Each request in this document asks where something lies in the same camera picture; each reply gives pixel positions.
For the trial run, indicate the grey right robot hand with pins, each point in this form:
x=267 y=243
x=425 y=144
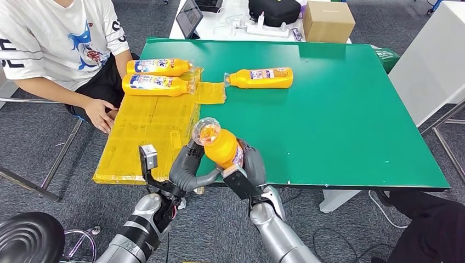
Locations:
x=256 y=167

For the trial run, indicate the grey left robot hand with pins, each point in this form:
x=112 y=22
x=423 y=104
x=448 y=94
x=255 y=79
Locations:
x=185 y=174

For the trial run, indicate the orange detergent bottle clear cap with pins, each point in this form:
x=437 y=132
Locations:
x=181 y=67
x=183 y=88
x=221 y=149
x=239 y=79

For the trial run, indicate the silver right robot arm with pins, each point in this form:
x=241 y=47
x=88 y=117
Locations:
x=276 y=232

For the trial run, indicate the yellow taped cardboard board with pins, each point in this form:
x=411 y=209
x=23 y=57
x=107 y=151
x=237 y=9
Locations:
x=145 y=127

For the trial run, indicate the white table leg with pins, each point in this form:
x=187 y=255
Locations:
x=338 y=200

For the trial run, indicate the white power strip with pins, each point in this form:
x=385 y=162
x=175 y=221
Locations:
x=268 y=31

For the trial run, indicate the small purple packet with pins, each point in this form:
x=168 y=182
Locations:
x=296 y=34

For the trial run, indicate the black tablet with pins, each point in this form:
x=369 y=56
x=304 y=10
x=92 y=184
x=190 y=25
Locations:
x=188 y=17

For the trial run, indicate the black zip bag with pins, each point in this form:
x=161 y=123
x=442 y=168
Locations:
x=273 y=10

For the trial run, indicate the white desk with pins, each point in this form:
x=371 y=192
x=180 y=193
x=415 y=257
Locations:
x=240 y=6

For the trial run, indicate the brown cardboard box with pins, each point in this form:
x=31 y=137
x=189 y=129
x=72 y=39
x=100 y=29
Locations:
x=328 y=22

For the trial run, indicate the black round stool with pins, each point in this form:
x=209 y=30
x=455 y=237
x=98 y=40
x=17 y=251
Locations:
x=29 y=237

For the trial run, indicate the black case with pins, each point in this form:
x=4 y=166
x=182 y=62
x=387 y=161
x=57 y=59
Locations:
x=207 y=4

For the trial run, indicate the green bin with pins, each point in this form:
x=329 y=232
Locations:
x=385 y=57

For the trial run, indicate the person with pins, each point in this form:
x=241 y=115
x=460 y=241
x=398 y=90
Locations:
x=436 y=232
x=54 y=40

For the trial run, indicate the white side table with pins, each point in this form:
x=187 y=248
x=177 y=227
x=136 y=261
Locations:
x=432 y=61

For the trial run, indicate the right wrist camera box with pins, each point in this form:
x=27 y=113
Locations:
x=239 y=185

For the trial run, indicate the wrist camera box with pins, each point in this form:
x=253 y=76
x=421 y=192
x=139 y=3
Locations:
x=239 y=185
x=149 y=156

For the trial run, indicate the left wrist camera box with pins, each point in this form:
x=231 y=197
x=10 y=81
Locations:
x=149 y=156

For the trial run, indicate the metal chair frame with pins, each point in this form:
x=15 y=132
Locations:
x=32 y=99

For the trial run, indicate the metal table frame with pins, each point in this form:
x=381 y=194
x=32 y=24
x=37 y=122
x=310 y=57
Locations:
x=436 y=133

